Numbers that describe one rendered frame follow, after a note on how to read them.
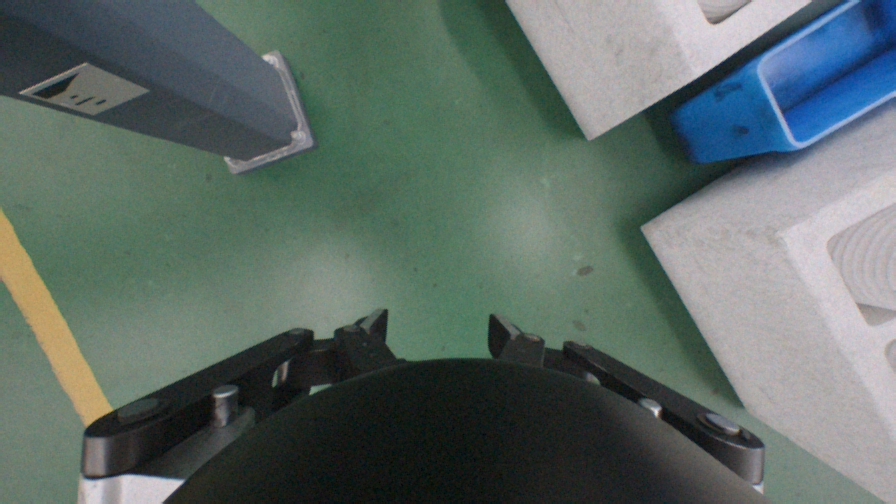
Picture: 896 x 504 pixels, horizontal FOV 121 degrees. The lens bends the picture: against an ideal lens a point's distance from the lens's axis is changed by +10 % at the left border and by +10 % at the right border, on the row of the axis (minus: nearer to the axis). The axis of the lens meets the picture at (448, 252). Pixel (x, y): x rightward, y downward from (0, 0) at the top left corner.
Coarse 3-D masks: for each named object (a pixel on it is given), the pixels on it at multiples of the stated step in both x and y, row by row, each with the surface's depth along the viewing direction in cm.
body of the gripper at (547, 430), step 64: (384, 384) 2; (448, 384) 2; (512, 384) 2; (576, 384) 2; (256, 448) 2; (320, 448) 2; (384, 448) 1; (448, 448) 1; (512, 448) 1; (576, 448) 1; (640, 448) 2
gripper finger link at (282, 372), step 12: (360, 324) 13; (312, 348) 10; (324, 348) 10; (288, 360) 9; (300, 360) 9; (312, 360) 9; (324, 360) 10; (336, 360) 10; (288, 372) 9; (300, 372) 9; (312, 372) 9; (324, 372) 10; (336, 372) 10; (276, 384) 9; (288, 384) 9; (300, 384) 9; (312, 384) 9; (324, 384) 10
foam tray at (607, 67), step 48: (528, 0) 33; (576, 0) 27; (624, 0) 23; (672, 0) 20; (768, 0) 20; (576, 48) 30; (624, 48) 25; (672, 48) 21; (720, 48) 21; (576, 96) 35; (624, 96) 28
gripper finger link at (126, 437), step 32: (256, 352) 8; (288, 352) 8; (192, 384) 6; (224, 384) 6; (256, 384) 7; (128, 416) 5; (160, 416) 5; (192, 416) 5; (256, 416) 7; (96, 448) 4; (128, 448) 5; (160, 448) 5
